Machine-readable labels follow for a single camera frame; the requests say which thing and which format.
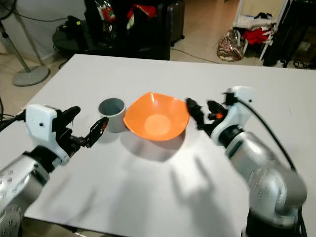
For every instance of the red green snack packet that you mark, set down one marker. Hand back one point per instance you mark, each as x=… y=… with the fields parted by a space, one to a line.
x=108 y=12

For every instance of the black cabinet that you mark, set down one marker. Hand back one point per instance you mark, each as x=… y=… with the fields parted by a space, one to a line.
x=128 y=42

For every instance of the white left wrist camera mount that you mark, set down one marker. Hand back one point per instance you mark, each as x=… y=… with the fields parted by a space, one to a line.
x=42 y=126

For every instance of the white rack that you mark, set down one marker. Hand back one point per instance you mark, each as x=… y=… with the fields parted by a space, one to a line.
x=249 y=19

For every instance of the grey cup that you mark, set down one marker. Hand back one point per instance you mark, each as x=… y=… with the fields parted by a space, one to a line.
x=111 y=114

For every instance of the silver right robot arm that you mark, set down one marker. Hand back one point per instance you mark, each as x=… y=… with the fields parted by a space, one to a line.
x=266 y=170

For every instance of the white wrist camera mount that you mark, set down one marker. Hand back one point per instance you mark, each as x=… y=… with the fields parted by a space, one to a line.
x=236 y=108
x=42 y=126

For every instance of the round black side table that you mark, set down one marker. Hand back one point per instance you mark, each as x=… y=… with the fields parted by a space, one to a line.
x=69 y=47

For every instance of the black bag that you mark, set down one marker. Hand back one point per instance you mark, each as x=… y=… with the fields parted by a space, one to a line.
x=75 y=27

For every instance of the orange bowl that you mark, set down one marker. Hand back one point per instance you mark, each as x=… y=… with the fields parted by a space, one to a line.
x=155 y=118

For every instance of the red cloth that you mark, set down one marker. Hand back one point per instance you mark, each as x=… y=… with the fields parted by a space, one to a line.
x=140 y=11
x=257 y=35

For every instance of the dark suitcase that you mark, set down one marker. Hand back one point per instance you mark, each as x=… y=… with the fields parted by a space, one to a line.
x=173 y=19

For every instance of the black shelf unit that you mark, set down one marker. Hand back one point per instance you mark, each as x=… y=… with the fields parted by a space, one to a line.
x=294 y=34

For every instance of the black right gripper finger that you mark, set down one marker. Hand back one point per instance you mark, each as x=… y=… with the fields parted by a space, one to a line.
x=216 y=110
x=195 y=112

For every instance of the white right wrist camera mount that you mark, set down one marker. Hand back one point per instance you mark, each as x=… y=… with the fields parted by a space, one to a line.
x=236 y=108

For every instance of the grey pedestal fan stand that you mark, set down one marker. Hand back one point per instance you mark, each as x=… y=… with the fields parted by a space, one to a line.
x=30 y=75

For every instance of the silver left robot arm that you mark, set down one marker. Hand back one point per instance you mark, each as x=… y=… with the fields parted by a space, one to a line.
x=24 y=192

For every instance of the patterned brown bag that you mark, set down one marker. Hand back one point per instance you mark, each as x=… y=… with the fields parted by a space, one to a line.
x=231 y=45

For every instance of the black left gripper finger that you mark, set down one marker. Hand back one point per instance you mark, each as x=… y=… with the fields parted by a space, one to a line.
x=98 y=132
x=71 y=114

